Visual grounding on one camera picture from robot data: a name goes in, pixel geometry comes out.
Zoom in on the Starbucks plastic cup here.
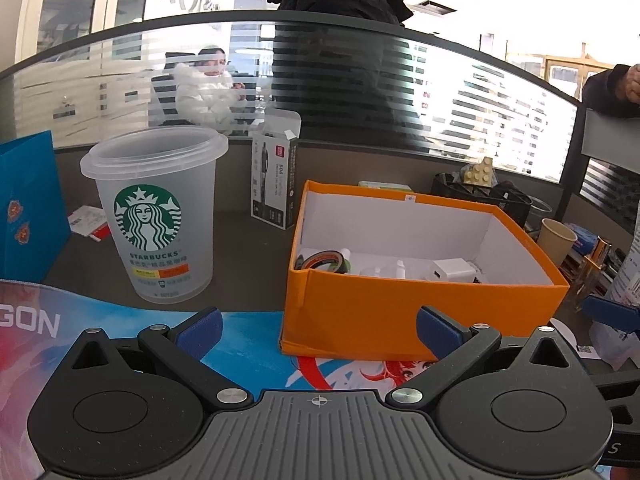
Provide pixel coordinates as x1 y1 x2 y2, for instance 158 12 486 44
80 126 229 304

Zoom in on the grey partition panel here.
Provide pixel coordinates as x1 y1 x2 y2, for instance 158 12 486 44
582 110 640 174

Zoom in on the bystander hand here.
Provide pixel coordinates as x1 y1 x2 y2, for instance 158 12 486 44
615 65 640 105

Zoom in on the gold clear pen holder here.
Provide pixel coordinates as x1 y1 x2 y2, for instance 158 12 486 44
570 236 612 312

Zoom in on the person in white jacket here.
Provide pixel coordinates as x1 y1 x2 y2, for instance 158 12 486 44
172 47 243 134

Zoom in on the person in black coat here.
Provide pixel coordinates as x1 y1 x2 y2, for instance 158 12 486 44
266 0 430 153

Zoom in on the orange cardboard box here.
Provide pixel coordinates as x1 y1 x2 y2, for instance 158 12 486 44
280 181 568 361

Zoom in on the black vinyl tape roll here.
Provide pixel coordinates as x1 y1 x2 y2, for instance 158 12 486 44
294 250 350 274

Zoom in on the white power adapter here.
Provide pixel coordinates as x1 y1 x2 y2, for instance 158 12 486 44
419 258 482 284

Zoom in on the white purple refill pouch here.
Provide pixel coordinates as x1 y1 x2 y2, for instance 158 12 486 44
589 219 639 370

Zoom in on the black mesh organizer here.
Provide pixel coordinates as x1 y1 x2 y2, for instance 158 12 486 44
431 174 533 228

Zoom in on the white QR paper card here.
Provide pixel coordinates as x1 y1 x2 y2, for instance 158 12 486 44
550 318 600 361

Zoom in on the blue paper bag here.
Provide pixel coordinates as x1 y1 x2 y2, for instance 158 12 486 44
0 131 70 283

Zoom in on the yellow toy brick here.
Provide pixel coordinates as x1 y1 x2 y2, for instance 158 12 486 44
460 157 498 188

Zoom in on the white pen box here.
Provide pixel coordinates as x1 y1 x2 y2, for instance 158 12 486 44
250 107 302 230

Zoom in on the red white paper slip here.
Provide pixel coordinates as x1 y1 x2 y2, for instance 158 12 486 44
67 205 111 242

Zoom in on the beige paper cup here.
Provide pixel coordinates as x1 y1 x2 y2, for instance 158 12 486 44
537 218 577 266

